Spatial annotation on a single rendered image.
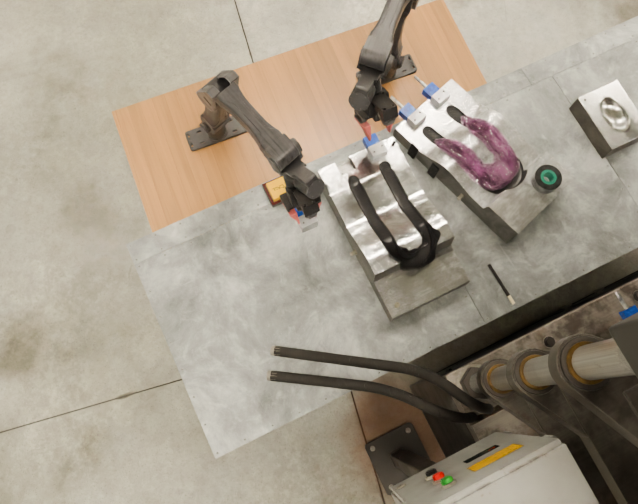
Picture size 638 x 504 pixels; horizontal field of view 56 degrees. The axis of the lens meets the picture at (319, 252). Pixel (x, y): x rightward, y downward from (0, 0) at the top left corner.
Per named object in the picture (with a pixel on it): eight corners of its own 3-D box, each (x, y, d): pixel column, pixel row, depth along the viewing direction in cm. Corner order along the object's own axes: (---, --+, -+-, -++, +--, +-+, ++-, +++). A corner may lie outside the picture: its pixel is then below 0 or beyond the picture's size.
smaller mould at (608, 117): (568, 108, 199) (577, 97, 192) (607, 91, 201) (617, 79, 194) (601, 159, 194) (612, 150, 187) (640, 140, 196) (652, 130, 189)
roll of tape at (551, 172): (525, 180, 180) (529, 175, 177) (543, 163, 182) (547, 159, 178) (545, 199, 179) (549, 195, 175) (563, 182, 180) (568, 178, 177)
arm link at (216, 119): (229, 123, 188) (235, 88, 156) (214, 136, 187) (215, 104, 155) (216, 108, 188) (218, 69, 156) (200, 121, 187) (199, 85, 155)
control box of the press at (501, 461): (354, 449, 247) (406, 499, 105) (420, 415, 250) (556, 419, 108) (379, 501, 242) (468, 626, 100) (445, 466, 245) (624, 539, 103)
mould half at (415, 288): (317, 181, 192) (317, 164, 179) (389, 148, 195) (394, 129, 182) (390, 321, 180) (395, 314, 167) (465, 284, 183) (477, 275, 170)
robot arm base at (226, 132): (247, 120, 189) (239, 101, 190) (186, 141, 187) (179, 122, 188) (249, 131, 196) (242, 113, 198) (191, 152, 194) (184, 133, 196)
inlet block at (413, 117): (384, 105, 196) (386, 97, 190) (395, 96, 197) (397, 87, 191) (413, 132, 193) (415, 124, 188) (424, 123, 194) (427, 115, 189)
